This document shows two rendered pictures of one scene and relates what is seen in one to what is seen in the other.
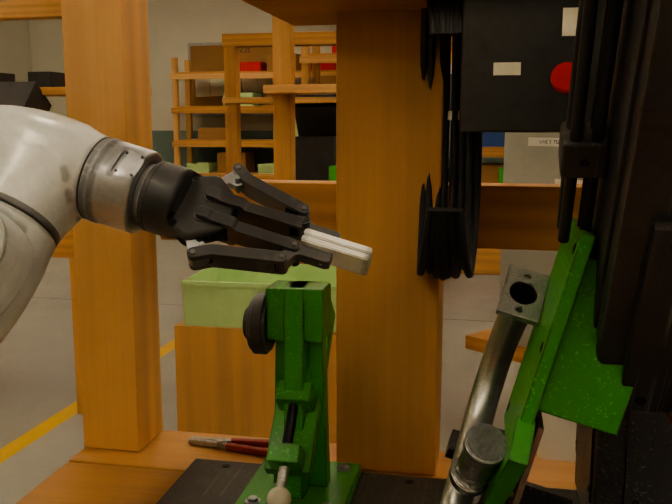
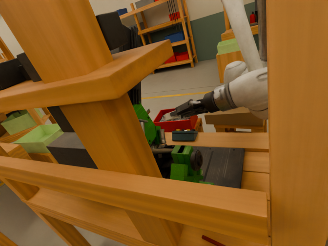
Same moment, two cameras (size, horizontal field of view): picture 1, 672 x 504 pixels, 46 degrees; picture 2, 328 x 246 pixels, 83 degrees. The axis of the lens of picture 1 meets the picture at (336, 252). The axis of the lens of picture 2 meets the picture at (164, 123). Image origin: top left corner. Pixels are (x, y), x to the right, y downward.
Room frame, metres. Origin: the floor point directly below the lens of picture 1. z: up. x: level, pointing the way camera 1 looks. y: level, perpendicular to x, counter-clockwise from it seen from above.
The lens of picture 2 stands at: (1.45, 0.22, 1.59)
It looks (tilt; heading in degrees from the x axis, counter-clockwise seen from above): 28 degrees down; 202
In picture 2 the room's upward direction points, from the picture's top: 19 degrees counter-clockwise
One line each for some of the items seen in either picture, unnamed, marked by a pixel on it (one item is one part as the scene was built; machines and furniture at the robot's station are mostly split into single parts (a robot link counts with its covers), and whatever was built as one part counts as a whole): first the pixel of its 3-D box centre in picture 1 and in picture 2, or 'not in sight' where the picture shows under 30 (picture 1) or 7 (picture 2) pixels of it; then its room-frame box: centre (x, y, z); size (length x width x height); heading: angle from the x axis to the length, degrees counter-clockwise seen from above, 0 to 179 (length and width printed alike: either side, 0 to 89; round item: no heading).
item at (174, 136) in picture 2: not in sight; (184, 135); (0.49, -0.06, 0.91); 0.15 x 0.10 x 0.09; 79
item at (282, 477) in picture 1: (282, 481); not in sight; (0.85, 0.06, 0.96); 0.06 x 0.03 x 0.06; 169
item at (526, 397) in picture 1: (581, 337); (138, 122); (0.70, -0.22, 1.17); 0.13 x 0.12 x 0.20; 79
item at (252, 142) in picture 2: not in sight; (162, 146); (0.47, -0.25, 0.82); 1.50 x 0.14 x 0.15; 79
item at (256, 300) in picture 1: (258, 323); (197, 160); (0.95, 0.09, 1.12); 0.07 x 0.03 x 0.08; 169
